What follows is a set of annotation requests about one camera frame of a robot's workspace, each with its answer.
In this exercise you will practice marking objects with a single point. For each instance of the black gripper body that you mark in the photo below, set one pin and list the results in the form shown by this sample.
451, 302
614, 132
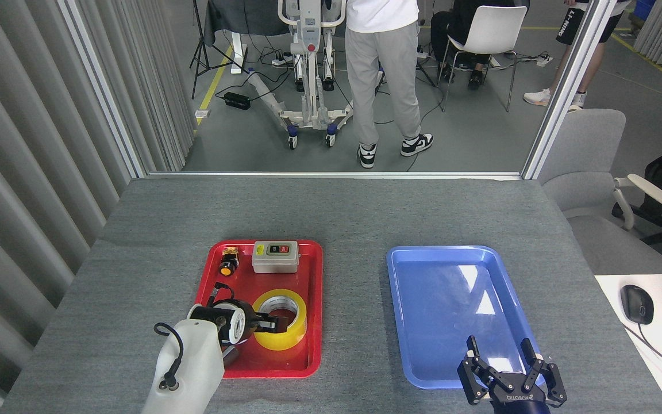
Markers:
519, 401
253, 324

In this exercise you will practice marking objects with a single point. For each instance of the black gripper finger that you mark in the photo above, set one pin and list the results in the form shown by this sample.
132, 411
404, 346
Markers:
276, 328
552, 380
476, 379

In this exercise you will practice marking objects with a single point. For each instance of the yellow tape roll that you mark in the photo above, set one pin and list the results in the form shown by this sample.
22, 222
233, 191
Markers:
282, 342

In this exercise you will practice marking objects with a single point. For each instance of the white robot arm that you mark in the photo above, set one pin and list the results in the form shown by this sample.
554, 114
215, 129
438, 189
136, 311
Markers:
199, 368

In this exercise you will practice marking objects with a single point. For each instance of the red plastic tray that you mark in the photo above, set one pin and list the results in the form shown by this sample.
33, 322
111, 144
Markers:
268, 362

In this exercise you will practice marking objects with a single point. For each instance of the small black block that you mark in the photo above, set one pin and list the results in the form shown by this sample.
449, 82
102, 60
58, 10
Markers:
231, 354

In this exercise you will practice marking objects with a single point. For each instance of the yellow round push button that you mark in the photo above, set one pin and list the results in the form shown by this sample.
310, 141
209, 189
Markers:
228, 264

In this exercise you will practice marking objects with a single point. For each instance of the blue plastic tray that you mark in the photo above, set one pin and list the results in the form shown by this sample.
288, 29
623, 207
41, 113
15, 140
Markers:
440, 310

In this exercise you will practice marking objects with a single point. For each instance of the white desk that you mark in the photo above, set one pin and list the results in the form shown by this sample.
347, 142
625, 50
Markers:
624, 345

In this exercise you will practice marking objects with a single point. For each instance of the black computer mouse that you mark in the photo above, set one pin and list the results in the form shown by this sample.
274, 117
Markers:
637, 303

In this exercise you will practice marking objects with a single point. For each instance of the small white floor plate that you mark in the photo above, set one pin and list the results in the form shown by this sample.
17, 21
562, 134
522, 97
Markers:
203, 114

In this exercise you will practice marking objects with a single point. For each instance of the black power adapter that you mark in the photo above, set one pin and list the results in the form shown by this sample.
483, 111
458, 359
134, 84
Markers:
237, 101

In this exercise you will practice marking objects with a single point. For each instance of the grey office chair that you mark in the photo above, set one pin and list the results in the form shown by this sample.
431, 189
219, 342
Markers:
587, 144

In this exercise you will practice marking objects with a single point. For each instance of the white power strip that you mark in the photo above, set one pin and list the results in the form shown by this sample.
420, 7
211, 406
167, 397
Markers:
281, 60
544, 60

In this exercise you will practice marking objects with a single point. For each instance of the white stand on wheels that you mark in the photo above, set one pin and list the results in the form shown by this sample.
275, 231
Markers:
310, 57

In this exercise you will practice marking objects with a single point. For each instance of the standing person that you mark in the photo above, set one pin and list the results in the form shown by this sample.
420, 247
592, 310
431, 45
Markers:
383, 57

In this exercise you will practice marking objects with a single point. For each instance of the black tripod stand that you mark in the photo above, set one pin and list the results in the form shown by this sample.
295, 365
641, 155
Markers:
197, 34
427, 72

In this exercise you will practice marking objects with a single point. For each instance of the seated person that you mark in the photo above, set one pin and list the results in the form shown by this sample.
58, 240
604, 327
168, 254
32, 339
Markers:
446, 29

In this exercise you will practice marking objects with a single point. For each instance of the white chair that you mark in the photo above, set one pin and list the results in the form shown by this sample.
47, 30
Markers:
495, 29

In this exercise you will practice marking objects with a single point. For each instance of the person in black shorts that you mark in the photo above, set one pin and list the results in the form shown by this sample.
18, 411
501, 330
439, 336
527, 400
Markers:
568, 29

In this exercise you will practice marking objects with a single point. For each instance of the blue bin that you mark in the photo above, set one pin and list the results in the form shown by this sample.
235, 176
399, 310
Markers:
644, 10

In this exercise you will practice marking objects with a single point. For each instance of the grey push button switch box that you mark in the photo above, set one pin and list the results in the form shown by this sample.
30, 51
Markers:
274, 261

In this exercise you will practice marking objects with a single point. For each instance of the silver frame rail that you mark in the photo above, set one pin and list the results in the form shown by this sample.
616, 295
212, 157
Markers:
331, 175

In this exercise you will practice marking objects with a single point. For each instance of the silver frame post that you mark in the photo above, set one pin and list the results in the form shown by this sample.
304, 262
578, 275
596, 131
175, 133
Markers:
569, 86
102, 86

